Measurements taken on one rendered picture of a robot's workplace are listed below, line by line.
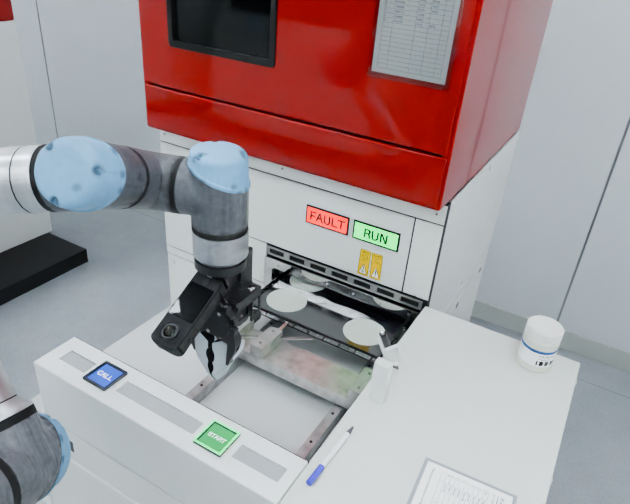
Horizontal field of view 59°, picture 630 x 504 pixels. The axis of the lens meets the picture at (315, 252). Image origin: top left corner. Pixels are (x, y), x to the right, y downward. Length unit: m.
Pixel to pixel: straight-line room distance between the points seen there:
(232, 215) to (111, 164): 0.17
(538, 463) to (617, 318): 1.95
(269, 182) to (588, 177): 1.65
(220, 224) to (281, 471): 0.43
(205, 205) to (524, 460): 0.68
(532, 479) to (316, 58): 0.87
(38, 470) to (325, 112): 0.83
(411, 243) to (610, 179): 1.54
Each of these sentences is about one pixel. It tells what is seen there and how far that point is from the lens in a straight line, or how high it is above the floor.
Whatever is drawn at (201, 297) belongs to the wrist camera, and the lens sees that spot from 0.76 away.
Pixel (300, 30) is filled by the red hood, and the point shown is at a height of 1.52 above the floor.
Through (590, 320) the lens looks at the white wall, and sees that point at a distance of 2.98.
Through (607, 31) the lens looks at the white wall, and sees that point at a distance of 2.59.
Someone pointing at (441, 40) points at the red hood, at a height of 1.55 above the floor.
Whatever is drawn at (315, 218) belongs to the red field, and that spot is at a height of 1.09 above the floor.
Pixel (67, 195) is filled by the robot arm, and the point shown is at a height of 1.46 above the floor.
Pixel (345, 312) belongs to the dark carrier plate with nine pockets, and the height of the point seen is 0.90.
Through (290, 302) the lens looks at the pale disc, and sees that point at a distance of 1.40.
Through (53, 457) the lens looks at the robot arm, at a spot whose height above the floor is 1.02.
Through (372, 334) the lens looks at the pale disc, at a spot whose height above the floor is 0.90.
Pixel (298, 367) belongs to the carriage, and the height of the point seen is 0.88.
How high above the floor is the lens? 1.70
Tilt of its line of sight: 30 degrees down
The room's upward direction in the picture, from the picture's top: 5 degrees clockwise
